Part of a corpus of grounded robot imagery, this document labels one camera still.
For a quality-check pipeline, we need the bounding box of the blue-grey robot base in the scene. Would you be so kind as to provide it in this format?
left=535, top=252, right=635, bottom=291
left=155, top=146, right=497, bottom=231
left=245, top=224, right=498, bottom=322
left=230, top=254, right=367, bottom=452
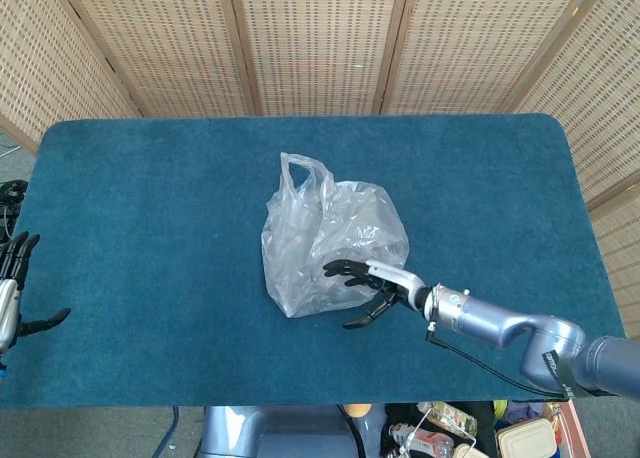
left=199, top=405, right=361, bottom=458

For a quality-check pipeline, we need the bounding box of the black cable pile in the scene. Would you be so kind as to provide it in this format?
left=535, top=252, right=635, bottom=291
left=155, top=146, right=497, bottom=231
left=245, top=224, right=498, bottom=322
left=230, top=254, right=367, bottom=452
left=0, top=179, right=29, bottom=239

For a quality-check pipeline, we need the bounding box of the blue velvet table cloth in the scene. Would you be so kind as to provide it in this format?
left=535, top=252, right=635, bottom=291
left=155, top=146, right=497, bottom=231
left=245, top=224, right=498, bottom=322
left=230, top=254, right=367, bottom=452
left=0, top=112, right=636, bottom=410

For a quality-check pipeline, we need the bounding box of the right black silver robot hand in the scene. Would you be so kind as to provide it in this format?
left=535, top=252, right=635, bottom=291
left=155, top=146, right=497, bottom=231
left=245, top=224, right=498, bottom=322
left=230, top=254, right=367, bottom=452
left=323, top=259, right=432, bottom=329

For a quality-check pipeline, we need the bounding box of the blue floor cable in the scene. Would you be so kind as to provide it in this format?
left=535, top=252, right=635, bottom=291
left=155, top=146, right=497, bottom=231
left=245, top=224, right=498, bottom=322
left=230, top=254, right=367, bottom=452
left=152, top=406, right=180, bottom=454

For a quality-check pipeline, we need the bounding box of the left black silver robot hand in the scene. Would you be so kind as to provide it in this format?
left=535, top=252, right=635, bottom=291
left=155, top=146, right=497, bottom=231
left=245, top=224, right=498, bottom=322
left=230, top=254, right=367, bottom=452
left=0, top=231, right=72, bottom=354

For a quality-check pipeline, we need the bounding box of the beige lunch box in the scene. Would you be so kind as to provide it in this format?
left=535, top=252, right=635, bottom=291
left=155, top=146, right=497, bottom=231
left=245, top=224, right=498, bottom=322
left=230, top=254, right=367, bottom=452
left=495, top=417, right=559, bottom=458

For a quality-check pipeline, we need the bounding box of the clear plastic shopping bag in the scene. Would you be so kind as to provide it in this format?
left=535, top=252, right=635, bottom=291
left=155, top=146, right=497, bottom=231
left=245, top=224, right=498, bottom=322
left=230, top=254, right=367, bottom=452
left=260, top=151, right=411, bottom=320

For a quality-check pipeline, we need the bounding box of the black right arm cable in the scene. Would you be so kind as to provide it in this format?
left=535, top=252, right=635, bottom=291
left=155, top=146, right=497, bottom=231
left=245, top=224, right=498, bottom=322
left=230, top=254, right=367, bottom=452
left=427, top=327, right=566, bottom=394

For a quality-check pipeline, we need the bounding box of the purple cloth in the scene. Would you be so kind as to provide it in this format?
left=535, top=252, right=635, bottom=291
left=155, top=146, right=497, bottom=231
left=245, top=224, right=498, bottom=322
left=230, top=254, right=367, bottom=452
left=504, top=401, right=546, bottom=424

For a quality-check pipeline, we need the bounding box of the clear bottle red label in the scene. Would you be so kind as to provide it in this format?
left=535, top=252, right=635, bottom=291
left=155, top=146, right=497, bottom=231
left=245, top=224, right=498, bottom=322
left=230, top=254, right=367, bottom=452
left=389, top=422, right=456, bottom=458

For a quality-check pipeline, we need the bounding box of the black base cable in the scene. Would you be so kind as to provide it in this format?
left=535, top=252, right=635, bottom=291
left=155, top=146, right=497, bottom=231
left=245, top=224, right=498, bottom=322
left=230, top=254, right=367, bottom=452
left=337, top=403, right=366, bottom=458

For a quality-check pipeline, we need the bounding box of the woven bamboo folding screen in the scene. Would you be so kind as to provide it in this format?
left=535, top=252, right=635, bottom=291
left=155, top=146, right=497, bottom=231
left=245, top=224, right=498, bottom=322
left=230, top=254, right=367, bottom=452
left=0, top=0, right=640, bottom=324

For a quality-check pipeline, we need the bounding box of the pink plastic bin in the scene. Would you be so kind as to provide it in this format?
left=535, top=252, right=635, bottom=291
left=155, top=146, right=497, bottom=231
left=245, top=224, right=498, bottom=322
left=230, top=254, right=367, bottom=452
left=547, top=399, right=594, bottom=458

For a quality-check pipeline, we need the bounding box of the clear bottle yellow liquid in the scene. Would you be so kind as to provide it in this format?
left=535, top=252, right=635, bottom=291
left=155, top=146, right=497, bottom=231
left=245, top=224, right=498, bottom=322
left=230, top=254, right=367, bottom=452
left=417, top=401, right=479, bottom=437

